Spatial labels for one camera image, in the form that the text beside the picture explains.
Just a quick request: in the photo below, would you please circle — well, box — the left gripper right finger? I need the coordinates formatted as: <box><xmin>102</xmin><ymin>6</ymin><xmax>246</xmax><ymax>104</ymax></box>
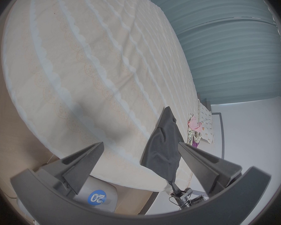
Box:
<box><xmin>178</xmin><ymin>142</ymin><xmax>243</xmax><ymax>195</ymax></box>

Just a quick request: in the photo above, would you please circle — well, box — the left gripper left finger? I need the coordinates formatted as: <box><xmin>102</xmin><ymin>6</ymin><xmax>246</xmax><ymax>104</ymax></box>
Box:
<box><xmin>39</xmin><ymin>142</ymin><xmax>105</xmax><ymax>195</ymax></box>

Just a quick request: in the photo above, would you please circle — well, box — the black T-shirt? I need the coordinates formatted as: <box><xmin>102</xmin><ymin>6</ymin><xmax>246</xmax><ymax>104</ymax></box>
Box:
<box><xmin>141</xmin><ymin>106</ymin><xmax>186</xmax><ymax>186</ymax></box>

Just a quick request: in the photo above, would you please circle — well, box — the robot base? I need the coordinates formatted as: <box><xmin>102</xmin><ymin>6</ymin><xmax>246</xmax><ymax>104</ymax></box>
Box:
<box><xmin>16</xmin><ymin>163</ymin><xmax>119</xmax><ymax>214</ymax></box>

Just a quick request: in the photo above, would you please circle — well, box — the bed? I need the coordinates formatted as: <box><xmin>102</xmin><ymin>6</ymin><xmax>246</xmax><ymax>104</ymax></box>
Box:
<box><xmin>1</xmin><ymin>0</ymin><xmax>225</xmax><ymax>193</ymax></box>

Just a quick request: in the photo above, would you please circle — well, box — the white printed garment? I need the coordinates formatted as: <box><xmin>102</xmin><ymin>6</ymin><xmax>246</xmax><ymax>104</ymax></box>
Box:
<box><xmin>187</xmin><ymin>113</ymin><xmax>202</xmax><ymax>145</ymax></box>

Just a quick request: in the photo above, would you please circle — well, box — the white printed pillow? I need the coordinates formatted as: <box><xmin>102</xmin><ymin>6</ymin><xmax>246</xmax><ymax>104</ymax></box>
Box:
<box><xmin>198</xmin><ymin>102</ymin><xmax>213</xmax><ymax>144</ymax></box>

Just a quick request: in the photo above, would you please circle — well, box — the pink garment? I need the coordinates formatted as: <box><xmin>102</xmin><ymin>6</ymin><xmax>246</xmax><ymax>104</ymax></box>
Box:
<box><xmin>187</xmin><ymin>115</ymin><xmax>203</xmax><ymax>131</ymax></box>

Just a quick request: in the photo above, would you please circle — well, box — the blue-green curtain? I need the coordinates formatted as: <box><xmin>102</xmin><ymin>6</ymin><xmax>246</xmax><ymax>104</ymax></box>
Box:
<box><xmin>129</xmin><ymin>0</ymin><xmax>281</xmax><ymax>105</ymax></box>

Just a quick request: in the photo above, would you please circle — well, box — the black cable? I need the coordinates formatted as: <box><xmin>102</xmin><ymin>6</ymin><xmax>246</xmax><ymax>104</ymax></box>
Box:
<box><xmin>168</xmin><ymin>196</ymin><xmax>185</xmax><ymax>208</ymax></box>

